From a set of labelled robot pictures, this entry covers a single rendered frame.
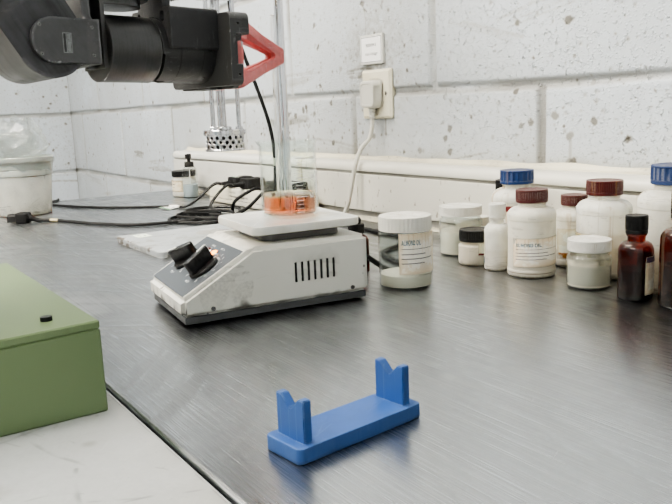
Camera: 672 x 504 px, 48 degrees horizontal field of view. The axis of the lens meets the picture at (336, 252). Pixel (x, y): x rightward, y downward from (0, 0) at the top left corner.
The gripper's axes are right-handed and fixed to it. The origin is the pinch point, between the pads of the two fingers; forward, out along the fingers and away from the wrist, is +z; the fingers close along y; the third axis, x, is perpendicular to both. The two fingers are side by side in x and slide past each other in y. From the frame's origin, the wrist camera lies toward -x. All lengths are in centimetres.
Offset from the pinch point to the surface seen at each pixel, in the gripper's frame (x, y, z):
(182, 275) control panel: 21.7, 2.8, -10.8
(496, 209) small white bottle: 17.6, -10.5, 24.2
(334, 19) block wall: -12, 46, 51
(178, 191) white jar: 23, 101, 49
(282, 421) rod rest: 24.0, -29.6, -24.3
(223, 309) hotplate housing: 24.2, -3.7, -10.4
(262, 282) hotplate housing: 22.0, -4.8, -6.5
